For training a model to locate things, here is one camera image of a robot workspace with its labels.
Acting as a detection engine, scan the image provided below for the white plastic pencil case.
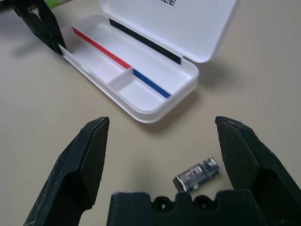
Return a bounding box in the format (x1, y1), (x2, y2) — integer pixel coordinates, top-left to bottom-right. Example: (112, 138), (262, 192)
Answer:
(57, 0), (238, 123)

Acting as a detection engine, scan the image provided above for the green glue stick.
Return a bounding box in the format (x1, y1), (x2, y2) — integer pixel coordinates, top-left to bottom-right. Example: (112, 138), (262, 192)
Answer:
(46, 0), (71, 7)

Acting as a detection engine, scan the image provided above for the small black eraser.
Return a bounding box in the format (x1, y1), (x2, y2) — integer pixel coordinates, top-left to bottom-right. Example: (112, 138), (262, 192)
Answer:
(173, 156), (222, 193)

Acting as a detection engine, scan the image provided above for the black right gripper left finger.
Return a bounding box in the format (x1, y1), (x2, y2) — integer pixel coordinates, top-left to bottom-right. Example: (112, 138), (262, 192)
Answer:
(23, 116), (110, 226)

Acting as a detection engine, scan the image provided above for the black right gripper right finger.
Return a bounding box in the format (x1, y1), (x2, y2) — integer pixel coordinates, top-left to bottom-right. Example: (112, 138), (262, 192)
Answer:
(215, 116), (301, 226)

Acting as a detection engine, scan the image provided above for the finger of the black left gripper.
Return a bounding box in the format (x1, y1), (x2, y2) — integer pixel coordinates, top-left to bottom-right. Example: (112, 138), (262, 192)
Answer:
(13, 0), (66, 56)

